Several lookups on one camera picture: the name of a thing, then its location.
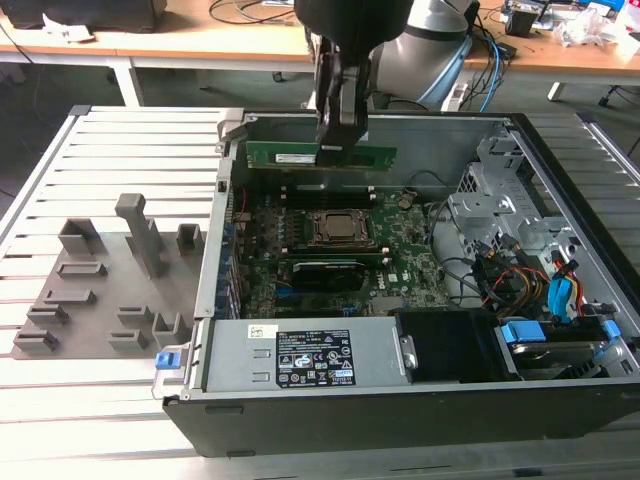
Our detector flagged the green motherboard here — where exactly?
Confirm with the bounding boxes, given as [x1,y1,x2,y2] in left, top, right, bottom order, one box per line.
[233,185,451,321]

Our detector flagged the black fan shroud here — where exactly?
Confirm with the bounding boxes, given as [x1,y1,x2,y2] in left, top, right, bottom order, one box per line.
[393,309,507,385]

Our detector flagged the CPU socket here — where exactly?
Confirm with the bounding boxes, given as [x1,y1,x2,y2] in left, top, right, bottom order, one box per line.
[301,206,380,250]

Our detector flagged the gray power supply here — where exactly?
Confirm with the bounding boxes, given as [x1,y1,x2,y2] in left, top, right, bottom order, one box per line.
[202,319,416,392]

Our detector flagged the silver hard disk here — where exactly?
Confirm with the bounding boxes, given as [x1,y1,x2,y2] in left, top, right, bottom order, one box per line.
[509,342,602,382]

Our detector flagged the black RAM slot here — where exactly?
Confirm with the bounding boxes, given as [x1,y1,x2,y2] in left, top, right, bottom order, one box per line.
[281,192,377,208]
[278,251,392,266]
[279,242,391,255]

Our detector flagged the green RAM stick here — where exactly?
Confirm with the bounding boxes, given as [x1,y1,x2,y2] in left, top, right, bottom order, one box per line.
[244,138,400,172]

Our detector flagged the gray parts rack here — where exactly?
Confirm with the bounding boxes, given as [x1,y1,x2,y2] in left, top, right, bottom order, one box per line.
[10,192,209,362]

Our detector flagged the CPU with metal lid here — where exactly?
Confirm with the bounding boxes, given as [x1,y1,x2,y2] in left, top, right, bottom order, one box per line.
[319,212,374,241]

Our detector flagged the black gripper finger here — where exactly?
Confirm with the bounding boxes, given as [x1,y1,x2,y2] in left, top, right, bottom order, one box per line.
[319,62,372,168]
[312,37,346,151]

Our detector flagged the blue flat wire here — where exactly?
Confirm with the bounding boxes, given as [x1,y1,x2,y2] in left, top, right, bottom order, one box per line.
[546,276,577,327]

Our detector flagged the white power strip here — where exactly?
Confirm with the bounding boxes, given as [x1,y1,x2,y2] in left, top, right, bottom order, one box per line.
[446,81,470,112]

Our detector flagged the clear plastic bags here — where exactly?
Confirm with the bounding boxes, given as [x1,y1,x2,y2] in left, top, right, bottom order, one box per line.
[553,8,617,50]

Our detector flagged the black and white label sticker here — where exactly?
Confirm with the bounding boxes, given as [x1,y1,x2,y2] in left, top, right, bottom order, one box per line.
[275,328,354,388]

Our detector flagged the silver metal drive cage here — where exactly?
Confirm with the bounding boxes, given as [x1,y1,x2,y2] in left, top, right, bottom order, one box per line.
[446,133,577,262]

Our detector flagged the black PC case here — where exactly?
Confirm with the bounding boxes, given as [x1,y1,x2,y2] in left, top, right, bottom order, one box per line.
[152,107,640,459]

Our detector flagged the blue hanging cable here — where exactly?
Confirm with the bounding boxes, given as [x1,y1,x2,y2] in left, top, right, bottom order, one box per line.
[480,35,507,115]

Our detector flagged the blue disk carrier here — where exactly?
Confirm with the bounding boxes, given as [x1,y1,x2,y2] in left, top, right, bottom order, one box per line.
[496,318,622,352]

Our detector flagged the wooden desk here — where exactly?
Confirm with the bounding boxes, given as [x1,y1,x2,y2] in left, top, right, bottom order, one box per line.
[0,0,640,109]

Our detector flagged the yellow red black wire bundle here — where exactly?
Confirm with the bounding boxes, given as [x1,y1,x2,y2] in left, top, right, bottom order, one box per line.
[473,243,552,312]

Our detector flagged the black graphics card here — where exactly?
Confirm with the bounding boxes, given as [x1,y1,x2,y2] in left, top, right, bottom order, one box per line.
[289,257,370,292]

